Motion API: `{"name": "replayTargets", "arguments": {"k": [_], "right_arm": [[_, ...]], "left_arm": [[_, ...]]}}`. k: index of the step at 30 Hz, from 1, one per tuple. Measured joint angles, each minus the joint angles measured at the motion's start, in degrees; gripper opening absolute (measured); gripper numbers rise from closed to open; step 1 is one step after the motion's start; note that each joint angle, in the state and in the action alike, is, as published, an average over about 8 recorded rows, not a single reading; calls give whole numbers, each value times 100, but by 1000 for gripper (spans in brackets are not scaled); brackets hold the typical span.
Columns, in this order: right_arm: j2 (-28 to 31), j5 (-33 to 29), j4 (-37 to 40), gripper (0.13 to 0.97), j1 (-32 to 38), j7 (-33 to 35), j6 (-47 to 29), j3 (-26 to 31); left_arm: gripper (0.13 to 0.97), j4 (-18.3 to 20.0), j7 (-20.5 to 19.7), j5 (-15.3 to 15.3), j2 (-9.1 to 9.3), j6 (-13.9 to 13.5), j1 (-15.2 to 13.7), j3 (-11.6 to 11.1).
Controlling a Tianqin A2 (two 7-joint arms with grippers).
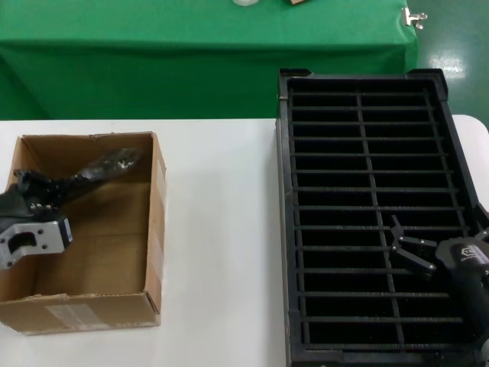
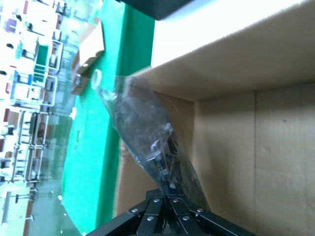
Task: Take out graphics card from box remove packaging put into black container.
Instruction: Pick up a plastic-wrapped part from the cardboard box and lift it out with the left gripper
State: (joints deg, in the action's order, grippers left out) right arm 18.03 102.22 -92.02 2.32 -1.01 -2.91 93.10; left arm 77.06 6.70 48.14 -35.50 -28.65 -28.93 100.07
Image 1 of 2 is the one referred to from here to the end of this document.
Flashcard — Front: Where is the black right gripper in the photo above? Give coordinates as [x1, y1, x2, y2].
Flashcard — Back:
[387, 204, 489, 338]

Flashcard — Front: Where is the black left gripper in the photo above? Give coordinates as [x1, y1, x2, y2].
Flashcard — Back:
[0, 167, 68, 231]

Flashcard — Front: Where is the brown cardboard box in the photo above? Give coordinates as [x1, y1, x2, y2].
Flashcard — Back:
[0, 131, 169, 336]

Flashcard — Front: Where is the black slotted container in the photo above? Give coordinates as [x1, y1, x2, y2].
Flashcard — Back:
[274, 67, 489, 367]

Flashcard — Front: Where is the green tablecloth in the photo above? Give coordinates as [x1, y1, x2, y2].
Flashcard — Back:
[0, 0, 419, 122]

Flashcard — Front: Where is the silver binder clip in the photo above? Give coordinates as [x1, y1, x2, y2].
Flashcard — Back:
[400, 7, 429, 30]

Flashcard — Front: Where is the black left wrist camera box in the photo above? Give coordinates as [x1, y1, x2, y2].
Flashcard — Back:
[56, 215, 74, 254]

